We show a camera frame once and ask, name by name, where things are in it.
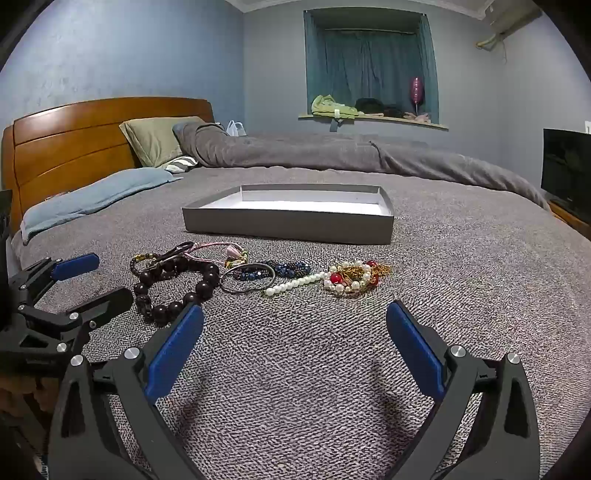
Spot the pink cord tassel bracelet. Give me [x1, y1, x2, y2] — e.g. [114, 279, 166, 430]
[187, 241, 250, 269]

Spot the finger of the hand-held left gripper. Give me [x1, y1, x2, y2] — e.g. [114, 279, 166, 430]
[18, 287, 134, 334]
[9, 253, 100, 301]

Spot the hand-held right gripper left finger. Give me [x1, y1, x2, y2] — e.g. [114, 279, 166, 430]
[48, 302, 206, 480]

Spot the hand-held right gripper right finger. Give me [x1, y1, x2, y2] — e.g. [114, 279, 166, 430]
[385, 300, 541, 480]

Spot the silver bangle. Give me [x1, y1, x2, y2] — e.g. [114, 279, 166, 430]
[218, 263, 277, 295]

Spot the black hair tie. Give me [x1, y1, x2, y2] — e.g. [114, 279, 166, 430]
[157, 241, 195, 265]

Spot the small dark bead bracelet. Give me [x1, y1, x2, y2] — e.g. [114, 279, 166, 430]
[130, 251, 163, 278]

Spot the pink glass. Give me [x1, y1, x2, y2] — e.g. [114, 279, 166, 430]
[411, 76, 426, 116]

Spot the light blue pillow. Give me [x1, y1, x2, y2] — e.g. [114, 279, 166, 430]
[21, 167, 183, 245]

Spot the teal curtain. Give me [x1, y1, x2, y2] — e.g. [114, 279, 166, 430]
[305, 9, 437, 123]

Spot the white air conditioner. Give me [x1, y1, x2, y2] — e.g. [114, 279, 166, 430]
[476, 0, 543, 49]

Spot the wooden window sill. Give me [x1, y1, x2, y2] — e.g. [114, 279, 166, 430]
[298, 113, 450, 131]

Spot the wooden bed headboard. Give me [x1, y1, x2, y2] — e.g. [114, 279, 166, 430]
[2, 97, 216, 232]

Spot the grey bed cover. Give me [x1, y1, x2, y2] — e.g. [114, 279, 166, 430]
[9, 165, 591, 480]

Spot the dark wooden bead bracelet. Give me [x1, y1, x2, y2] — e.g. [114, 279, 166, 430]
[133, 255, 221, 324]

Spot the green cloth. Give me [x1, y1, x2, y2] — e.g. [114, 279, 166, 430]
[311, 95, 358, 121]

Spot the white pearl necklace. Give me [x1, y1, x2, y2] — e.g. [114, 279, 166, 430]
[262, 271, 331, 297]

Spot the grey duvet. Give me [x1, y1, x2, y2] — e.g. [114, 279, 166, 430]
[173, 121, 552, 210]

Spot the grey striped pillow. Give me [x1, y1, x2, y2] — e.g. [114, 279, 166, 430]
[164, 155, 199, 174]

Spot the grey cardboard box tray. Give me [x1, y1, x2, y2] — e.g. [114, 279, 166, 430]
[182, 185, 394, 245]

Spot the black television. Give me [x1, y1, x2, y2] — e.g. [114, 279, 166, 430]
[541, 128, 591, 217]

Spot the black cloth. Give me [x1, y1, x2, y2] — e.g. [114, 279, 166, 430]
[355, 98, 407, 118]

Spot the blue bead bracelet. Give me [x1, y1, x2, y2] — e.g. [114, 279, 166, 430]
[233, 261, 315, 281]

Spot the gold and red bead necklace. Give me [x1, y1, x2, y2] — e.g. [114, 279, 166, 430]
[322, 260, 392, 298]

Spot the wooden television stand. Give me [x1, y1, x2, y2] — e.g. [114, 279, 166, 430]
[549, 199, 591, 232]

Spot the green pillow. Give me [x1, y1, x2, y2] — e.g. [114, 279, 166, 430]
[119, 116, 206, 168]

